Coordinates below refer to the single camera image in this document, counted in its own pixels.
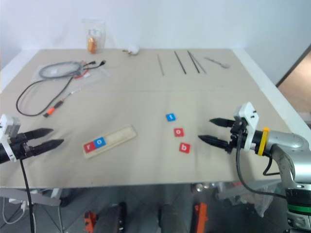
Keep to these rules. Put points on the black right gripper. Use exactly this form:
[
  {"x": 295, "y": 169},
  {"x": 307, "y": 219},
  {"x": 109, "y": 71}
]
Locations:
[{"x": 236, "y": 136}]

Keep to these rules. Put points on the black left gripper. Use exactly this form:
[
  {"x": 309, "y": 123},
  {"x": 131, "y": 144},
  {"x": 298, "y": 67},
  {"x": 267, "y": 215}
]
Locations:
[{"x": 24, "y": 148}]

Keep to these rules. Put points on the red letter tile b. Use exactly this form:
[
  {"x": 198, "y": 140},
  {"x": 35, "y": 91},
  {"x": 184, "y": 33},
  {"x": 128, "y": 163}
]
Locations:
[{"x": 184, "y": 147}]

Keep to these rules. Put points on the red letter tile o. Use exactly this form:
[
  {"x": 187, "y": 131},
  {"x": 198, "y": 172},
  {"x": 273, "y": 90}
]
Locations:
[{"x": 179, "y": 132}]

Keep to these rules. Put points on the blue letter tile t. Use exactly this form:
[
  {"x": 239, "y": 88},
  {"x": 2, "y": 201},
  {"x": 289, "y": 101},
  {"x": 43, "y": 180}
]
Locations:
[{"x": 170, "y": 117}]

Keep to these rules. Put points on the wooden letter tile holder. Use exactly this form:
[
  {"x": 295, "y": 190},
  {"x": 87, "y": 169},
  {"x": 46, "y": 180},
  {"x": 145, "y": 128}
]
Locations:
[{"x": 119, "y": 135}]

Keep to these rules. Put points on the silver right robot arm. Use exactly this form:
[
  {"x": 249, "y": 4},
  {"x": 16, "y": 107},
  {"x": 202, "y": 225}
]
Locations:
[{"x": 291, "y": 150}]

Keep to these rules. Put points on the red letter tile r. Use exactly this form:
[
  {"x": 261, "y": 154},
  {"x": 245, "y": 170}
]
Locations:
[{"x": 89, "y": 146}]

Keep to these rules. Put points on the blue letter tile o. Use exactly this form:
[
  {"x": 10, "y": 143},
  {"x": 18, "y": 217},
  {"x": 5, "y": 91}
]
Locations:
[{"x": 99, "y": 142}]

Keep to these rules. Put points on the yellow right wrist band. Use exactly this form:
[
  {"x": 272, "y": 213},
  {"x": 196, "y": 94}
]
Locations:
[{"x": 263, "y": 142}]

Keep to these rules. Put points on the silver round knob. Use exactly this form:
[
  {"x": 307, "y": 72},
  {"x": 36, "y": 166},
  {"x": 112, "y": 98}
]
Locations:
[{"x": 199, "y": 187}]

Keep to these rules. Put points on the thin dark metal rod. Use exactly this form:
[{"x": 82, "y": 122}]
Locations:
[
  {"x": 193, "y": 61},
  {"x": 180, "y": 61},
  {"x": 199, "y": 65}
]

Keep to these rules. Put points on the crumpled clear plastic bag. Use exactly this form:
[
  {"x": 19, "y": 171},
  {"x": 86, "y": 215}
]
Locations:
[{"x": 255, "y": 199}]

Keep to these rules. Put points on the beige table mat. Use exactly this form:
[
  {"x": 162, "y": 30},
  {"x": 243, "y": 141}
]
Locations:
[{"x": 145, "y": 102}]

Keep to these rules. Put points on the flat clear plastic bag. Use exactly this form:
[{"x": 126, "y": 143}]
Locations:
[{"x": 97, "y": 75}]

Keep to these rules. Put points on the tall orange black object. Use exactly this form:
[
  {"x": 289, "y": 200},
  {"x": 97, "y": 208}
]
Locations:
[{"x": 201, "y": 216}]

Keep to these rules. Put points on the small orange black object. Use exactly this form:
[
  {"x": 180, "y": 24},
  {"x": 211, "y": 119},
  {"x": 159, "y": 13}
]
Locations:
[{"x": 89, "y": 222}]

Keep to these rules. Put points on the brown wooden door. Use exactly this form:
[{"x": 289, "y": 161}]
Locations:
[{"x": 301, "y": 82}]

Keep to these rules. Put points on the copper coloured object in bag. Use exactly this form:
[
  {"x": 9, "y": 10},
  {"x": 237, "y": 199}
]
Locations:
[{"x": 91, "y": 44}]

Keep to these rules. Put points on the small white crumpled object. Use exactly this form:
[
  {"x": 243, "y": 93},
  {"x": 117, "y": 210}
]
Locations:
[{"x": 133, "y": 50}]

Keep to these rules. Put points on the clear upright plastic bag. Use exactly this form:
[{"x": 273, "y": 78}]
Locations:
[{"x": 97, "y": 29}]

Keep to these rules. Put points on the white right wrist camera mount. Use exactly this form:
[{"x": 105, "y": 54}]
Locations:
[{"x": 249, "y": 116}]

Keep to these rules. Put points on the grey metal table frame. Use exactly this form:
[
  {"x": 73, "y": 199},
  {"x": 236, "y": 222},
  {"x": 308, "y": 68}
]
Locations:
[{"x": 29, "y": 195}]

